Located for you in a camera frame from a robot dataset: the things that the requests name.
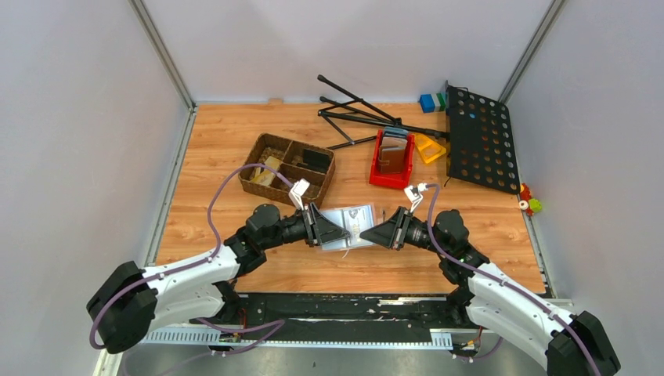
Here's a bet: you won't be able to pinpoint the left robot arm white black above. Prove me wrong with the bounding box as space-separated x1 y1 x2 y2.
86 204 349 354

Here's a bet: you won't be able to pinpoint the black folding stand legs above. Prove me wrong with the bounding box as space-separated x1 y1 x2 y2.
316 74 450 149

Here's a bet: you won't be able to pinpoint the yellow plastic triangle toy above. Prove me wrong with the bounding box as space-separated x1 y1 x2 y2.
414 134 447 165

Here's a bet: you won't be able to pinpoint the aluminium frame rail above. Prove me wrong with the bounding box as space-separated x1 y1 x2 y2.
110 291 583 351

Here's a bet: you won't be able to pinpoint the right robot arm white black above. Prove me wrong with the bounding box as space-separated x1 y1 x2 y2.
360 207 622 375

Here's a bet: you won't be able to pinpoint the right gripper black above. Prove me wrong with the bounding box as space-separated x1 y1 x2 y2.
359 207 448 257

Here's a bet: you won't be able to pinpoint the red plastic bin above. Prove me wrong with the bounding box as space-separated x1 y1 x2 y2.
369 127 414 190

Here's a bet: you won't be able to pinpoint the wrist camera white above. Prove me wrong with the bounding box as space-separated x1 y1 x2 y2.
288 179 310 210
403 183 428 213

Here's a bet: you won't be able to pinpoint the red green toy pieces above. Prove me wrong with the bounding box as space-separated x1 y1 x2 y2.
518 183 543 217

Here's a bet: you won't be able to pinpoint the blue green white blocks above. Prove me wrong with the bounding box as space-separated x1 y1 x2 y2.
418 92 447 114

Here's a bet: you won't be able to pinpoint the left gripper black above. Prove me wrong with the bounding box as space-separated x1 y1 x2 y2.
262 201 350 251

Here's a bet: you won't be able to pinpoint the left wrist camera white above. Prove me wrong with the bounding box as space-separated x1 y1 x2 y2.
288 179 310 210

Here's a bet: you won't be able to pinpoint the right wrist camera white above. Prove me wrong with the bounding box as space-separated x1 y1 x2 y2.
403 183 428 213

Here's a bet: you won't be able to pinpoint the brown wicker divided basket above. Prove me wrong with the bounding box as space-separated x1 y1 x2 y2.
239 133 336 208

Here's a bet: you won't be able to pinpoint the cards in basket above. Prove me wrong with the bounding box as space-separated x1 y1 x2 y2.
250 156 282 186

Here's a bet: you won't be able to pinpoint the grey VIP credit card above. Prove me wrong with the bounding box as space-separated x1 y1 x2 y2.
337 204 375 248

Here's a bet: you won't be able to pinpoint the black credit card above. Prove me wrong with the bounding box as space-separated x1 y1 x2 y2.
302 149 331 169
296 162 329 175

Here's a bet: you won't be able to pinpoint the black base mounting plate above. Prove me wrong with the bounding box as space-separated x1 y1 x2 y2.
207 293 480 343

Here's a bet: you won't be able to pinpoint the brown wallet in bin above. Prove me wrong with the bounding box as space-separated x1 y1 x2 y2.
378 136 407 175

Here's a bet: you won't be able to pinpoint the black perforated music stand tray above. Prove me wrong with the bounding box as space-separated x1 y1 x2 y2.
446 85 521 194

